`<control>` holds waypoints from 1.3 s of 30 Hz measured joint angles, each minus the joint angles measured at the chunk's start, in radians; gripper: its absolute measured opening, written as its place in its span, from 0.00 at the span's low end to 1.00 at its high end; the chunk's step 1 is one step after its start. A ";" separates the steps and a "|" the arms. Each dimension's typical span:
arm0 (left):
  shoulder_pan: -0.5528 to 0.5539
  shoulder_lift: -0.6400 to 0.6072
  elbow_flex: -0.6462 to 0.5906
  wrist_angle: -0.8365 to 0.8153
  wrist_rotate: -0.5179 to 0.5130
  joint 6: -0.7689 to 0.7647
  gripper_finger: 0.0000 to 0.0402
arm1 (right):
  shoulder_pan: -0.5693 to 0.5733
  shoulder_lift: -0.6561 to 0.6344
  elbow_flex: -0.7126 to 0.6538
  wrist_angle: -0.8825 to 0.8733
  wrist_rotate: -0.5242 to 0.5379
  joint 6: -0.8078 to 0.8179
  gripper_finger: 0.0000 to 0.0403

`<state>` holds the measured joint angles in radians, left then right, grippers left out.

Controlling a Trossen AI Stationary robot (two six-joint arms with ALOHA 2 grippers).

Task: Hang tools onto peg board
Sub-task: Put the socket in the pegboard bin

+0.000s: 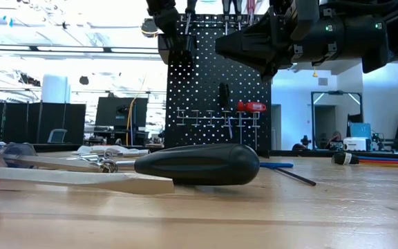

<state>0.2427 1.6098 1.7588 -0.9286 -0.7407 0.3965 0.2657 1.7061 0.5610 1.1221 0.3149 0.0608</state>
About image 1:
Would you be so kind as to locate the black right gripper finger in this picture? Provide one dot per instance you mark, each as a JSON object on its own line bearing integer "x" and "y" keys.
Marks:
{"x": 266, "y": 64}
{"x": 247, "y": 39}

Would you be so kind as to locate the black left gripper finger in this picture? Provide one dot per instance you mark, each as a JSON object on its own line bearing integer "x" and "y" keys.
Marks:
{"x": 166, "y": 14}

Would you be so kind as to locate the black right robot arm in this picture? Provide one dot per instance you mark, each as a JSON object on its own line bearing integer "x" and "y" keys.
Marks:
{"x": 358, "y": 34}

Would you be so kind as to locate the black ceiling spotlight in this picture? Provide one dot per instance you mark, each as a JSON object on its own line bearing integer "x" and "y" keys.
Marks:
{"x": 84, "y": 80}
{"x": 149, "y": 27}

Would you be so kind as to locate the black pegboard bin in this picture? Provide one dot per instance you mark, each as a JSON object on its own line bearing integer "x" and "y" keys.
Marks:
{"x": 176, "y": 52}

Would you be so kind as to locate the black metal pegboard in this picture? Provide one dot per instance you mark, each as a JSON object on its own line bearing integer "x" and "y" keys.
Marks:
{"x": 199, "y": 138}

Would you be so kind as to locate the person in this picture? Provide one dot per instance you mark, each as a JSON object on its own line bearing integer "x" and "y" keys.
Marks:
{"x": 334, "y": 139}

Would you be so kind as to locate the blue box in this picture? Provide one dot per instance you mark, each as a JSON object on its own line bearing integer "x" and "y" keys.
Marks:
{"x": 360, "y": 129}

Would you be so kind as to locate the white device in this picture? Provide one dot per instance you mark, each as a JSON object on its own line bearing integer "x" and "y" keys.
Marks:
{"x": 357, "y": 143}

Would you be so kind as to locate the white cylinder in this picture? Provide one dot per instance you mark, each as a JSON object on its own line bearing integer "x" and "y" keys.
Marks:
{"x": 55, "y": 88}

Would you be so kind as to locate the white work glove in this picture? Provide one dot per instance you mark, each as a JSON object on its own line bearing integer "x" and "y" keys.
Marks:
{"x": 116, "y": 150}

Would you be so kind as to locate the long silver socket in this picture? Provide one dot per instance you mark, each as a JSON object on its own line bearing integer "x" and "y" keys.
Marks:
{"x": 109, "y": 153}

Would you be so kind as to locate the grey office chair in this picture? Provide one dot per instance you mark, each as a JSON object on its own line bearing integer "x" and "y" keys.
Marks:
{"x": 58, "y": 135}

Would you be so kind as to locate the black partition panels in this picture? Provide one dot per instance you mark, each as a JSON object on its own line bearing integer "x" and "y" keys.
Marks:
{"x": 29, "y": 121}

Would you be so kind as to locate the black metal rack frame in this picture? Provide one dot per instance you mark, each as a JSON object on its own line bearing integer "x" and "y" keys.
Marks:
{"x": 312, "y": 117}

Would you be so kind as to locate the black aluminium table frame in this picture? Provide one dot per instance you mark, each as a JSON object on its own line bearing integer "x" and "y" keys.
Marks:
{"x": 309, "y": 152}

